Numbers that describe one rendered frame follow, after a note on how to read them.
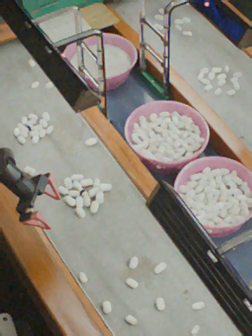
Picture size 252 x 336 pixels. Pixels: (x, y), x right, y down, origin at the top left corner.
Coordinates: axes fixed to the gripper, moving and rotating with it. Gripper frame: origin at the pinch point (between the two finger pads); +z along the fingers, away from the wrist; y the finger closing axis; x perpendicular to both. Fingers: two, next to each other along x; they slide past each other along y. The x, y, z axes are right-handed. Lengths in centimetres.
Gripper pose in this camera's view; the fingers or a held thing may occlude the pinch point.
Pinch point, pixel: (52, 212)
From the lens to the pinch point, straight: 186.0
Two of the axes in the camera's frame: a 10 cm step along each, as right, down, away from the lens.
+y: -2.2, 7.7, -6.0
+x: 7.3, -2.8, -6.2
